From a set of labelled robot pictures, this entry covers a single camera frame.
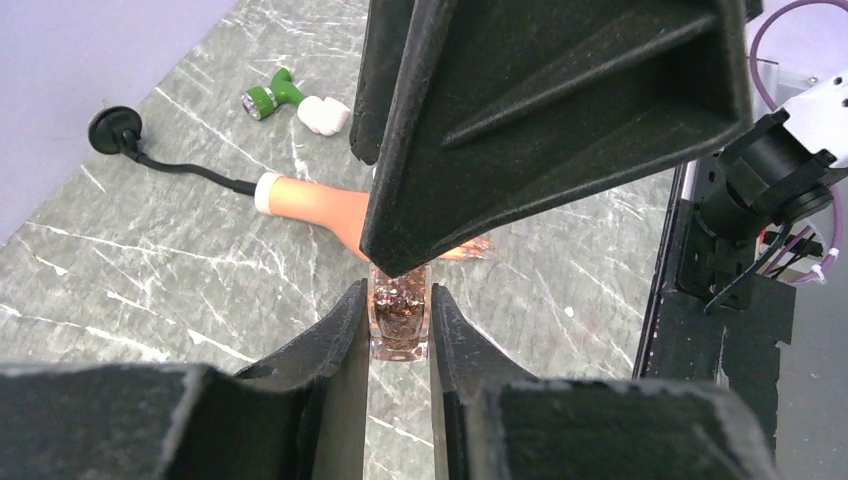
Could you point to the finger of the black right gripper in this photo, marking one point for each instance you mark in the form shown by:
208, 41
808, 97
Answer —
505, 109
385, 36

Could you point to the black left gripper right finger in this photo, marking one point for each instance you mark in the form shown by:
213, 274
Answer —
492, 419

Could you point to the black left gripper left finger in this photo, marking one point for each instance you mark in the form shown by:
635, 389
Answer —
298, 413

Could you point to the glitter nail polish bottle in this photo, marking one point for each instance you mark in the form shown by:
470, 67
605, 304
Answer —
399, 311

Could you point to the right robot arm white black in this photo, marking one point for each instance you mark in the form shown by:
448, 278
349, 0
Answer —
772, 174

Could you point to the white pipe fitting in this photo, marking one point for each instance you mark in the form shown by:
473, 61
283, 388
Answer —
324, 116

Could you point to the green pipe fitting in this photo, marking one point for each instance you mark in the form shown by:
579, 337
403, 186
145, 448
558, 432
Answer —
259, 102

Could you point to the mannequin practice hand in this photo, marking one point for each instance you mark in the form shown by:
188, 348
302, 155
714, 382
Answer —
342, 212

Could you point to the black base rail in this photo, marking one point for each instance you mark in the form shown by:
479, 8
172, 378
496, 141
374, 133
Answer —
739, 349

